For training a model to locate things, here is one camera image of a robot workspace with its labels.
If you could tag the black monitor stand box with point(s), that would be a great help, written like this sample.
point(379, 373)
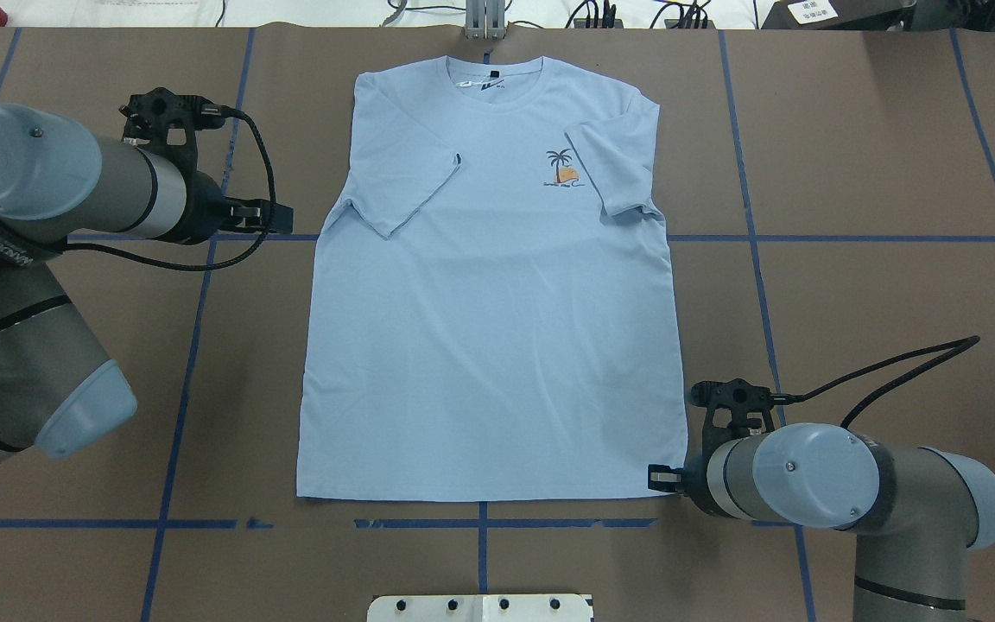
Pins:
point(839, 15)

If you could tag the grey aluminium frame post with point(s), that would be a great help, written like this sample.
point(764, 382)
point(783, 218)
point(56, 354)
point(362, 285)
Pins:
point(485, 20)

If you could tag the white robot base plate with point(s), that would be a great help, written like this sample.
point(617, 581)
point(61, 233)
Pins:
point(483, 607)

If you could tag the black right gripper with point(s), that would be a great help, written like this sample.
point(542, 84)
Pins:
point(695, 480)

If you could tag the light blue t-shirt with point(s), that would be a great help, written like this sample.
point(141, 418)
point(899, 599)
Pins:
point(492, 315)

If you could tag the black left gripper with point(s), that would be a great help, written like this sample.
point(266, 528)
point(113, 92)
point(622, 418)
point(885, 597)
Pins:
point(203, 207)

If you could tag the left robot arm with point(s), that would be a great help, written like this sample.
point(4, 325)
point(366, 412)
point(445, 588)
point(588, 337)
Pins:
point(60, 390)

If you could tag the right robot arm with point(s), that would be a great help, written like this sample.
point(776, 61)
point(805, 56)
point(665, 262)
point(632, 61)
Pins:
point(917, 513)

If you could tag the black mount camera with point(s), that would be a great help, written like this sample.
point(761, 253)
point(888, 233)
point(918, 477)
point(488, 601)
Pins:
point(734, 410)
point(166, 124)

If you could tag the black mount left camera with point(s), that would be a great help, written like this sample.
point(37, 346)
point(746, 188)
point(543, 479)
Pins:
point(166, 124)

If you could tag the black mount right camera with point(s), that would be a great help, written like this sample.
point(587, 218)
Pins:
point(734, 410)

